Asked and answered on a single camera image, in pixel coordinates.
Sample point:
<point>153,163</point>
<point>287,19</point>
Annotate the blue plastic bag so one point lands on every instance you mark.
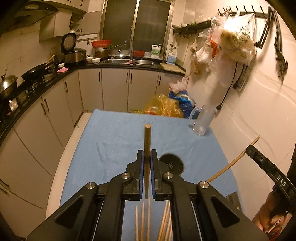
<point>186,104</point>

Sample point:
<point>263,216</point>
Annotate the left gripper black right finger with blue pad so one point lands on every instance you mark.
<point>199,211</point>

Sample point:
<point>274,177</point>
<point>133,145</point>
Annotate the white detergent jug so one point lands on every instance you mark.
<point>156,51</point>

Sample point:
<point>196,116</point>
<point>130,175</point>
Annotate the dark window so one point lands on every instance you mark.
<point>145,22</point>

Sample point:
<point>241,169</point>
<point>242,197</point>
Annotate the wooden chopstick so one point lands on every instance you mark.
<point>147,150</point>
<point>163,222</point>
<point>149,219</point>
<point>226,168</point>
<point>170,232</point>
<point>136,224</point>
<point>142,223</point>
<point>167,225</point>

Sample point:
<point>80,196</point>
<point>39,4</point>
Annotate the blue label bottle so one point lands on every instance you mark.
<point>171,58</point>

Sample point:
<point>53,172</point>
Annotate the dark grey utensil holder cup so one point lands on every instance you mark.
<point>174,163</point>

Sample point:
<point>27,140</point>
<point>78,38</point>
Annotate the clear glass mug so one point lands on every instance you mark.
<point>201,117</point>

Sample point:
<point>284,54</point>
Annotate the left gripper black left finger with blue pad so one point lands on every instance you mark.
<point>95,212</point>

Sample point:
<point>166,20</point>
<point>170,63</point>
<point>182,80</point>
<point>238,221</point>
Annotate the steel pot with lid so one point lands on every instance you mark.
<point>8,86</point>

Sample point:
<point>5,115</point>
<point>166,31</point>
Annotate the person's right hand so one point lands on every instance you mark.
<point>276,217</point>

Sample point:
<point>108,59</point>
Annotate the white plastic bag hanging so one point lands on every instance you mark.
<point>236,35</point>

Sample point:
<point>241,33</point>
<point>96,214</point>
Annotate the glass pot lid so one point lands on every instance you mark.
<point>119,52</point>

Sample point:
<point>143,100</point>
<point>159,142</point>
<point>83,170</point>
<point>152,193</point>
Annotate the black rice cooker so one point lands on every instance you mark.
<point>72,55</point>

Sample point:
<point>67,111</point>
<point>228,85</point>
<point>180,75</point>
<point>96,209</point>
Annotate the red bowl in sink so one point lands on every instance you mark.
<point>138,53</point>

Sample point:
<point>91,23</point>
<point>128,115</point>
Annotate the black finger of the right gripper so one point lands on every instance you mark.
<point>282,183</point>

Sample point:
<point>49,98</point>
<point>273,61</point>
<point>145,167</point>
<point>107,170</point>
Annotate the red basin on pot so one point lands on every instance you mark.
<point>100,43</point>

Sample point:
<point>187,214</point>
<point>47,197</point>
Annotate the blue towel table cover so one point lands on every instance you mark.
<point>111,140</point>

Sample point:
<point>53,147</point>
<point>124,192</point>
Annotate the yellow plastic bag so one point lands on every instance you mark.
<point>162,105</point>

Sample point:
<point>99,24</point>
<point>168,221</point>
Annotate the wooden cutting board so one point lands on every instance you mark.
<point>172,68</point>

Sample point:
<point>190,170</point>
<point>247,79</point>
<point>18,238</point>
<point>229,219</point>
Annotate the chrome sink faucet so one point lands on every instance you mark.
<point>131,47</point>

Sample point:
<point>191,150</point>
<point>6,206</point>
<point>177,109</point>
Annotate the black wall shelf rack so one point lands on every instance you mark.
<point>192,29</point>

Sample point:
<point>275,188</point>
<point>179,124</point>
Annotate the range hood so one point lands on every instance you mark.
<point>32,12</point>

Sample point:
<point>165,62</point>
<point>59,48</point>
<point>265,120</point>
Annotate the pink cloth on counter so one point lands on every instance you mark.
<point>62,70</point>

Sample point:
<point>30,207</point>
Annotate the black wok pan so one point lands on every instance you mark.
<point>39,71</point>

